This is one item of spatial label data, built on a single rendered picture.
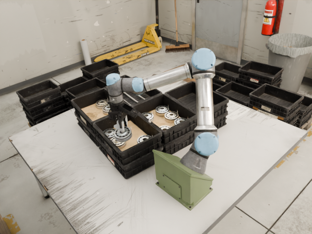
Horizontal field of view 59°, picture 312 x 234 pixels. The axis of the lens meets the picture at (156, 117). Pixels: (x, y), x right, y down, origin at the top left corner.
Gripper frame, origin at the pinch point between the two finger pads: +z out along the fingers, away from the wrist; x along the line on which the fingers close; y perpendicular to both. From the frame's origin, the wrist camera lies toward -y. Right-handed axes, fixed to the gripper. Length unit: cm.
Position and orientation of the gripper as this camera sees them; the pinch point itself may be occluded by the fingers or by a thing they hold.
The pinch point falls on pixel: (125, 129)
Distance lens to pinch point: 165.4
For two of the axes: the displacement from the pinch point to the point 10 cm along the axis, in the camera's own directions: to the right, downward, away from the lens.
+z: 0.7, 8.2, 5.6
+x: -2.8, 5.6, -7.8
